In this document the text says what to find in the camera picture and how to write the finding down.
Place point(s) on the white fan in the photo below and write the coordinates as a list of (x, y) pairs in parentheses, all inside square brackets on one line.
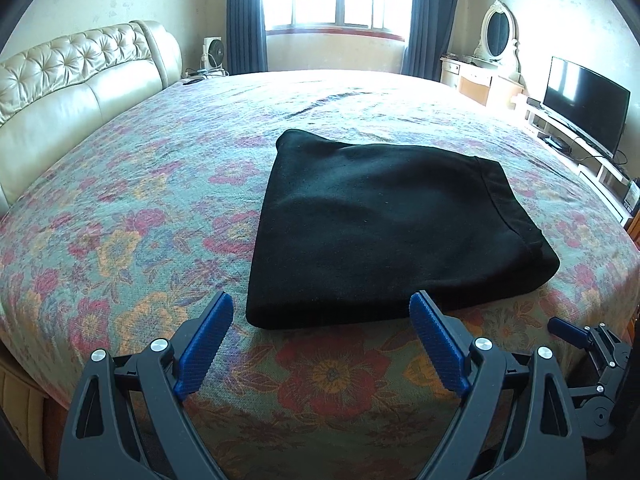
[(215, 54)]

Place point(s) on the floral bedspread bed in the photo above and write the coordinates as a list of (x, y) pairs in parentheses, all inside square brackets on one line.
[(150, 200)]

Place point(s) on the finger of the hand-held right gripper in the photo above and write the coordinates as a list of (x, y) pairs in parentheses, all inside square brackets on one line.
[(562, 328), (597, 412)]

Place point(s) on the black set-top box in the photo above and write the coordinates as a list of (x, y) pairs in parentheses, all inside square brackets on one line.
[(557, 142)]

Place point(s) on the black television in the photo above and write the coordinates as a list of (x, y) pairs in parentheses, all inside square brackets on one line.
[(585, 100)]

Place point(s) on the white television stand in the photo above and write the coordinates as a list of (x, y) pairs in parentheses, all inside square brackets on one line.
[(595, 165)]

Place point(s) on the beige tufted headboard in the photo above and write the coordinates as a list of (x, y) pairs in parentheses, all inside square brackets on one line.
[(75, 85)]

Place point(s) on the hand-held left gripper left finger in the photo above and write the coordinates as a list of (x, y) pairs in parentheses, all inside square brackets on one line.
[(205, 345)]

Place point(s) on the white oval vanity mirror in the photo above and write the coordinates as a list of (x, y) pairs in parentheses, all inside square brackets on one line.
[(496, 35)]

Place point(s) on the black pants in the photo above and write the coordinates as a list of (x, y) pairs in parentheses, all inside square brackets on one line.
[(380, 220)]

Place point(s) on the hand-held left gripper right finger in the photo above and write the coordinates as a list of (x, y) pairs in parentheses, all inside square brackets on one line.
[(437, 345)]

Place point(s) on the white vanity table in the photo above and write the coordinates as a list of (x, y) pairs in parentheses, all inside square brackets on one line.
[(480, 82)]

